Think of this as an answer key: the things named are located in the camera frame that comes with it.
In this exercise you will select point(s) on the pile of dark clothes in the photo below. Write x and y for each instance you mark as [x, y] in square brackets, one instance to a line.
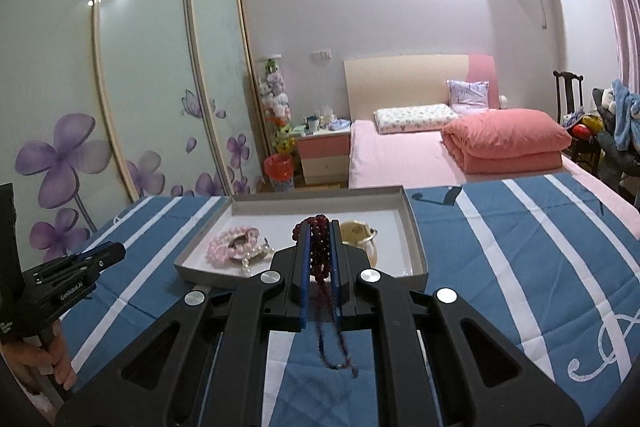
[615, 167]

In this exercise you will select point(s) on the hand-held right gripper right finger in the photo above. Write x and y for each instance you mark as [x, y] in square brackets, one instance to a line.
[337, 287]

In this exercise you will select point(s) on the folded pink quilt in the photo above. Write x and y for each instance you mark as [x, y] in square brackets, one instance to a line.
[505, 139]

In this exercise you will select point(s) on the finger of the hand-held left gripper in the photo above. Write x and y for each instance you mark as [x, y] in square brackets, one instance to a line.
[102, 254]

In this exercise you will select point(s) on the red waste bin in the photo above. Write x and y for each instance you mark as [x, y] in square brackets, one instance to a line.
[278, 174]

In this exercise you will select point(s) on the blue white striped blanket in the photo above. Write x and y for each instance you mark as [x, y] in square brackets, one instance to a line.
[500, 257]

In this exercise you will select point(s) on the light blue garment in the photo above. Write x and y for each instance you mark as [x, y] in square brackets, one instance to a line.
[625, 112]

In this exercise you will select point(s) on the dark wooden chair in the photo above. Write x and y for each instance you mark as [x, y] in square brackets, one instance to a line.
[567, 92]

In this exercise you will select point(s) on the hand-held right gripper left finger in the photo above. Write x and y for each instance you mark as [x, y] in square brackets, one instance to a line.
[302, 287]

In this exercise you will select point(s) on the grey cardboard box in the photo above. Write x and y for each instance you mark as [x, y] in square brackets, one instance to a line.
[385, 227]

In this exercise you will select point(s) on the column of plush toys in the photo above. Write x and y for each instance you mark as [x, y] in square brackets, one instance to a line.
[275, 102]

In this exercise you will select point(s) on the flower print sliding wardrobe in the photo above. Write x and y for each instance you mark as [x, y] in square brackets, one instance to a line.
[150, 57]

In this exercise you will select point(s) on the pink curtain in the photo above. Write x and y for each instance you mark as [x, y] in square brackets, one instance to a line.
[620, 7]

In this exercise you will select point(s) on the wall switch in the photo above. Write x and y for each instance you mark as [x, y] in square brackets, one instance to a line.
[321, 54]

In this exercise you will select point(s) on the white patterned pillow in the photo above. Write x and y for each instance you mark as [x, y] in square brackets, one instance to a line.
[415, 119]

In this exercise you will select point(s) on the yellow jade bangle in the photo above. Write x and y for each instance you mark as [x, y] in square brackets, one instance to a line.
[352, 231]

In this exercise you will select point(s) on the pink nightstand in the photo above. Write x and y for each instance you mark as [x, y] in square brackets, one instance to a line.
[322, 157]

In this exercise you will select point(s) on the white covered standing unit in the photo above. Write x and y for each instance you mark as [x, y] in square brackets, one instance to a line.
[520, 47]

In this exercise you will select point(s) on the white cup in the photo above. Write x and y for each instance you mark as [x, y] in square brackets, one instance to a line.
[313, 123]

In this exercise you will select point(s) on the blue cloth bundle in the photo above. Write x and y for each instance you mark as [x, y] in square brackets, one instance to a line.
[339, 125]

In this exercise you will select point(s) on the person's left hand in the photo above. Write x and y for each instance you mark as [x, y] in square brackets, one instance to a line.
[60, 357]

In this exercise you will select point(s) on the lilac pillow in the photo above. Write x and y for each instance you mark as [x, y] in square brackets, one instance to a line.
[467, 96]

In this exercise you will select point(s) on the pink bed with headboard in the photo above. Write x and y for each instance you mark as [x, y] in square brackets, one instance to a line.
[395, 157]

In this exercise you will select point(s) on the colourful toys on chair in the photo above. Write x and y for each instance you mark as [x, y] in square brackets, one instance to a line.
[582, 129]

